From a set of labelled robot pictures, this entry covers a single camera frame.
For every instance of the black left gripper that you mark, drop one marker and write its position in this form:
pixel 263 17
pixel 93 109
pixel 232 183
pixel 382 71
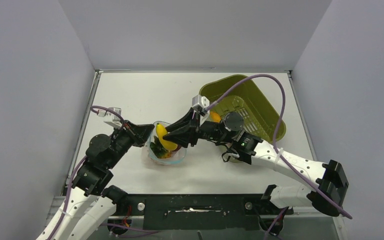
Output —
pixel 143 131

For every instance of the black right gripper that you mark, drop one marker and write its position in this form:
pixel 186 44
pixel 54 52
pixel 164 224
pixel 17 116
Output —
pixel 185 137

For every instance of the orange toy pineapple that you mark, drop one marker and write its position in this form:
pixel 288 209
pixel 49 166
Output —
pixel 159 151

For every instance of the clear zip top bag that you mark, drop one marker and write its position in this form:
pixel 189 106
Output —
pixel 148 157

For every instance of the olive green plastic basket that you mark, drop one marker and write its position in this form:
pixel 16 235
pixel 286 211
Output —
pixel 260 117

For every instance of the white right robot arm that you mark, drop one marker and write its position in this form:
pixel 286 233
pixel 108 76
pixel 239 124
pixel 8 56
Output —
pixel 323 185

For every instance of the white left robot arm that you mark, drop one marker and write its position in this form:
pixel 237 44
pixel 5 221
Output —
pixel 89 199

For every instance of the small orange toy fruit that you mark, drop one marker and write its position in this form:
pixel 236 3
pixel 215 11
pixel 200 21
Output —
pixel 215 117

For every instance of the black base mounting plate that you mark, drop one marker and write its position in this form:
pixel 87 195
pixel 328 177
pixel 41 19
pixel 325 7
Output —
pixel 198 211

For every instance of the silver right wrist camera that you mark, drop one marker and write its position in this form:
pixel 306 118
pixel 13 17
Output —
pixel 200 104

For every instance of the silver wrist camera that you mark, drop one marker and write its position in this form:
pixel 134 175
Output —
pixel 111 116
pixel 200 104

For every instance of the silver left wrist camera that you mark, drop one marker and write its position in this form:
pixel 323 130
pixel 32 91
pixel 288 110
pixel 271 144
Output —
pixel 111 116

